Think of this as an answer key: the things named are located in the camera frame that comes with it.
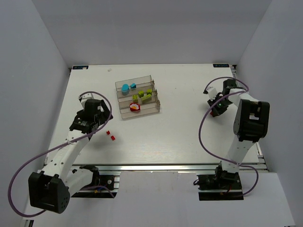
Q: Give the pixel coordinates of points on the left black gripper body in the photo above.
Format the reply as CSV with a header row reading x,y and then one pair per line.
x,y
102,114

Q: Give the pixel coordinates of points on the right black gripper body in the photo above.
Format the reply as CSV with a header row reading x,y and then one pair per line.
x,y
217,108

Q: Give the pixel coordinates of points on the teal round lego piece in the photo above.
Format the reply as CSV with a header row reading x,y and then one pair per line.
x,y
125,89

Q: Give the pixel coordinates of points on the red round lego piece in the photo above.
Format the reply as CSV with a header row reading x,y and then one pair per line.
x,y
134,107

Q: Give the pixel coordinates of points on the green 2x2 lego brick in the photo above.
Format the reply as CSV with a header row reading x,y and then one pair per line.
x,y
149,92
140,93

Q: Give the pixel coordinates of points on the green 2x4 lego brick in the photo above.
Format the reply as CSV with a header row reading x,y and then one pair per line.
x,y
146,98

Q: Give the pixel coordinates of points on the small teal lego brick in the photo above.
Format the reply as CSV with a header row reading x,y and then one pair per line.
x,y
133,86

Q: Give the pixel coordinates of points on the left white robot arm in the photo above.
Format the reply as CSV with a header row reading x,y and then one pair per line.
x,y
52,188

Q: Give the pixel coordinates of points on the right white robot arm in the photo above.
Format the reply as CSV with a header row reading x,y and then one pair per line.
x,y
250,123

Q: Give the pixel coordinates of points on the right blue table label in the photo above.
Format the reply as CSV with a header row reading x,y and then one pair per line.
x,y
220,65

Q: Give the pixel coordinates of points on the blue table label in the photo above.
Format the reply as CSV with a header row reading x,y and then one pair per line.
x,y
220,65
81,67

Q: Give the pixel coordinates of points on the clear tiered acrylic container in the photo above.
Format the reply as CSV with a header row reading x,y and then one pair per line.
x,y
142,84

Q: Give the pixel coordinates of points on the left blue table label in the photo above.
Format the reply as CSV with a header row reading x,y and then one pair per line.
x,y
81,67

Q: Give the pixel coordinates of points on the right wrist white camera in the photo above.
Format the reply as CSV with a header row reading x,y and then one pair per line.
x,y
211,92

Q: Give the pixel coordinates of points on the wrist white camera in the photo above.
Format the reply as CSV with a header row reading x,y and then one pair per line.
x,y
83,98
211,92

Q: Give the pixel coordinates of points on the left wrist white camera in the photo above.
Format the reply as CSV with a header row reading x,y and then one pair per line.
x,y
83,98

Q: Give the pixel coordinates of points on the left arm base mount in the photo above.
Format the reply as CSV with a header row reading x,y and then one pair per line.
x,y
103,184

